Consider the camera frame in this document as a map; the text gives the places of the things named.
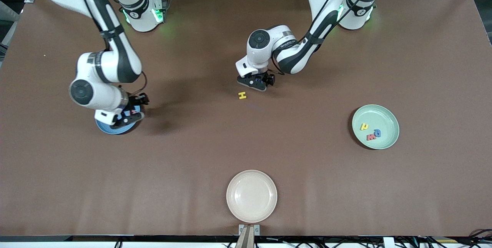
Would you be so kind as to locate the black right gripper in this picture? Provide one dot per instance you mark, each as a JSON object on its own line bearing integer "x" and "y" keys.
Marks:
{"x": 139, "y": 100}

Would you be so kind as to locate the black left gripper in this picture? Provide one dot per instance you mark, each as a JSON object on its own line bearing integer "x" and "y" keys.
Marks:
{"x": 268, "y": 78}

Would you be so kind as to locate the yellow foam capital H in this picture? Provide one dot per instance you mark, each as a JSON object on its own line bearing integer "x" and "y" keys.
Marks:
{"x": 242, "y": 95}

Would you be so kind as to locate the yellow foam small h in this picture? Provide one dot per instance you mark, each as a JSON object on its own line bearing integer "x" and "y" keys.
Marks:
{"x": 364, "y": 127}

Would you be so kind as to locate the red foam letter m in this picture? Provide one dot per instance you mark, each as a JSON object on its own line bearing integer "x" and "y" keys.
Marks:
{"x": 370, "y": 137}

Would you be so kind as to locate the blue foam letter a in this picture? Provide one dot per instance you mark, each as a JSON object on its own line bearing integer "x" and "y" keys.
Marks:
{"x": 377, "y": 133}

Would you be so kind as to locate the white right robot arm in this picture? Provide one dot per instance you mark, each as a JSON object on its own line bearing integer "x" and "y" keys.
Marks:
{"x": 115, "y": 63}

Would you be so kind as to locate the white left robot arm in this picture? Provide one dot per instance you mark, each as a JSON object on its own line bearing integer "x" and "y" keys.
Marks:
{"x": 292, "y": 54}

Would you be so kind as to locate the blue plate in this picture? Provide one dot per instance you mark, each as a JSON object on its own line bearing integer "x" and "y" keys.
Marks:
{"x": 115, "y": 130}

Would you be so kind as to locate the beige plate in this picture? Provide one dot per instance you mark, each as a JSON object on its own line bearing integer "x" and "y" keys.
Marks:
{"x": 251, "y": 196}

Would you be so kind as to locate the green plate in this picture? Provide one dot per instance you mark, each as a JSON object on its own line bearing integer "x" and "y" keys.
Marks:
{"x": 380, "y": 117}

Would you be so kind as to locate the brown table cover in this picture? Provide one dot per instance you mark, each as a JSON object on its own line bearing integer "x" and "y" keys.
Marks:
{"x": 246, "y": 148}

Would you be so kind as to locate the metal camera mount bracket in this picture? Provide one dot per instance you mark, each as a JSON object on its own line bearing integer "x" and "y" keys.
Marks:
{"x": 249, "y": 232}

